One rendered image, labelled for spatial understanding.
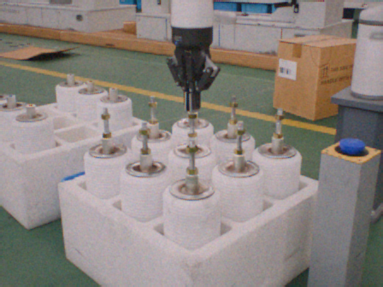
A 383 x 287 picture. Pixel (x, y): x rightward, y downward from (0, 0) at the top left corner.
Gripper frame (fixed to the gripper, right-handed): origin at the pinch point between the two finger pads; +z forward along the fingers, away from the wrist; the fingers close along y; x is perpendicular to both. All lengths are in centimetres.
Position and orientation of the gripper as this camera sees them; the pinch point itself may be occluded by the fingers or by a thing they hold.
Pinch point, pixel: (191, 101)
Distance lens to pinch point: 87.9
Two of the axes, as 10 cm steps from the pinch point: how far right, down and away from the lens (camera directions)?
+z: 0.0, 9.4, 3.5
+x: 7.4, -2.3, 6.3
